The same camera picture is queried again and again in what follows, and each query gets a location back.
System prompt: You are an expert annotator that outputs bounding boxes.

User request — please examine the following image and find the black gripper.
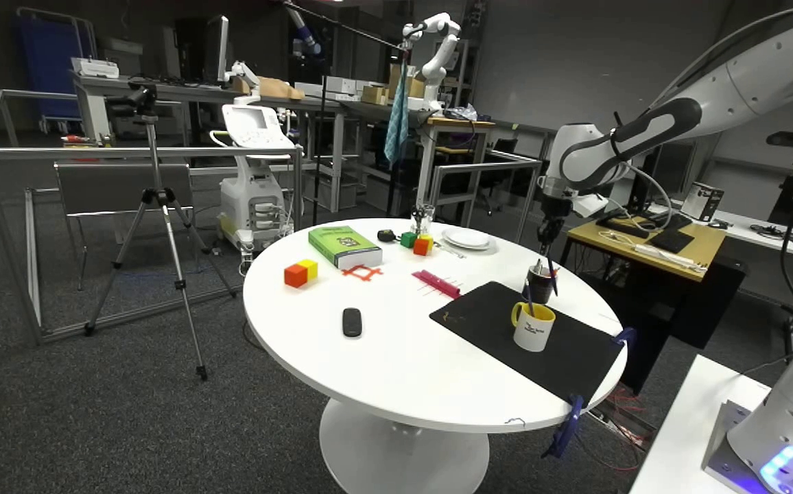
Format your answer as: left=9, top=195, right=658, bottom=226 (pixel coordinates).
left=538, top=191, right=574, bottom=267

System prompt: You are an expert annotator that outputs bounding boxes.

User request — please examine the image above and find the large white plate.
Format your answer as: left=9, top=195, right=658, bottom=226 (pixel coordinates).
left=435, top=226, right=503, bottom=259

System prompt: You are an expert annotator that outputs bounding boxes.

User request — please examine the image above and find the yellow and white mug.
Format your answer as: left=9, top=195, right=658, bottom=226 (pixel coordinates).
left=507, top=300, right=559, bottom=356

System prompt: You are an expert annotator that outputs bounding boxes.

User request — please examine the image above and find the small white plate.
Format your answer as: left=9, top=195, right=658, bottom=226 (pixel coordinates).
left=441, top=226, right=494, bottom=249

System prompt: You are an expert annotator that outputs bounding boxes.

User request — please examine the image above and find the black mat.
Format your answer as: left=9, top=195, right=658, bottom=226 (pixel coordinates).
left=424, top=278, right=632, bottom=408

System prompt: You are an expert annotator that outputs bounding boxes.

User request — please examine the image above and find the wooden desk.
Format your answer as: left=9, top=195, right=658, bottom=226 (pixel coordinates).
left=564, top=206, right=730, bottom=285

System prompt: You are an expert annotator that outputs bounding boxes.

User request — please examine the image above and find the blue tape strip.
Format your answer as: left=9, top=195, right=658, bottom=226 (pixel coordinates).
left=542, top=393, right=590, bottom=460
left=612, top=323, right=640, bottom=356

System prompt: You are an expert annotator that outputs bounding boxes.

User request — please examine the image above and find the red comb-like strip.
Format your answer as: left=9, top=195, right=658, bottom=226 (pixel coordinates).
left=409, top=267, right=464, bottom=302

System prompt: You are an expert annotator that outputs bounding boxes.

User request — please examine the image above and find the glass holding utensils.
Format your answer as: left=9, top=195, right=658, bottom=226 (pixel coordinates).
left=409, top=202, right=435, bottom=238

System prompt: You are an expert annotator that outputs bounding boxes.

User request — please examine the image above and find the teal hanging cloth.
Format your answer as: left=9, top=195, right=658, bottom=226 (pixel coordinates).
left=382, top=73, right=415, bottom=169

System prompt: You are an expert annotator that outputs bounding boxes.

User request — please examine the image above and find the green book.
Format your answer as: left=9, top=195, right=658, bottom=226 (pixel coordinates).
left=305, top=221, right=386, bottom=275

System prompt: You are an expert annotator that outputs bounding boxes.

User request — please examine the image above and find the small black marker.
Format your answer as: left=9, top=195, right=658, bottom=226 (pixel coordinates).
left=337, top=305, right=365, bottom=339

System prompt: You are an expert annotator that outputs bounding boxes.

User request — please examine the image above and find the white robot mounting table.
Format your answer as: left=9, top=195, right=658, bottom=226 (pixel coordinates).
left=625, top=352, right=793, bottom=494

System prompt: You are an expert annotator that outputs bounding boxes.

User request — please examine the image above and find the small white background robot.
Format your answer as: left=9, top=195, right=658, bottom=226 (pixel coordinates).
left=398, top=7, right=467, bottom=91

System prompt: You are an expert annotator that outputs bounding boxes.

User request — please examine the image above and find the orange cube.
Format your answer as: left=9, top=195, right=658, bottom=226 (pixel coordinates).
left=279, top=260, right=313, bottom=291

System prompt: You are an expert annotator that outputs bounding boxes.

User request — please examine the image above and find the black boom pole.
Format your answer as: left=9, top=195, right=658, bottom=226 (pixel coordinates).
left=278, top=0, right=416, bottom=55

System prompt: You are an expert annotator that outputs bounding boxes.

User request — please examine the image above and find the white machine cart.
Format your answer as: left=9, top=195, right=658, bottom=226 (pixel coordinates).
left=209, top=99, right=300, bottom=256

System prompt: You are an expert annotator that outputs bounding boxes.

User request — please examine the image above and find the blue cabinet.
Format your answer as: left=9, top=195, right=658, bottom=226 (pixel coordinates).
left=14, top=7, right=96, bottom=123

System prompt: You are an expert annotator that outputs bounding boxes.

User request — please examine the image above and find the square metal frame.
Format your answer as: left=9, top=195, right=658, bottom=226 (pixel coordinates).
left=411, top=116, right=545, bottom=241

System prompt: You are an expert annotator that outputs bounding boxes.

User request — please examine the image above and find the red plastic frame piece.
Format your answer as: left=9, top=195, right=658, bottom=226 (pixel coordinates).
left=339, top=260, right=386, bottom=283

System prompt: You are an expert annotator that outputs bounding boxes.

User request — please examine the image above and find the white table pedestal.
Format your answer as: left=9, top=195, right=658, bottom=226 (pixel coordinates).
left=316, top=394, right=494, bottom=494

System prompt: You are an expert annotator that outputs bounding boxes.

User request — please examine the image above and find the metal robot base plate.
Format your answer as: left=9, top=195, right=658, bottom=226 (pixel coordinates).
left=700, top=398, right=793, bottom=494

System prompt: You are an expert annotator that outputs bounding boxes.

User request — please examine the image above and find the camera tripod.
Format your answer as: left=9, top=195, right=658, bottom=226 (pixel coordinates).
left=79, top=106, right=242, bottom=385

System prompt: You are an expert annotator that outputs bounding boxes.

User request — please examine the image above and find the small black tripod camera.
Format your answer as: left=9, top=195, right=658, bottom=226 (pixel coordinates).
left=125, top=76, right=161, bottom=119

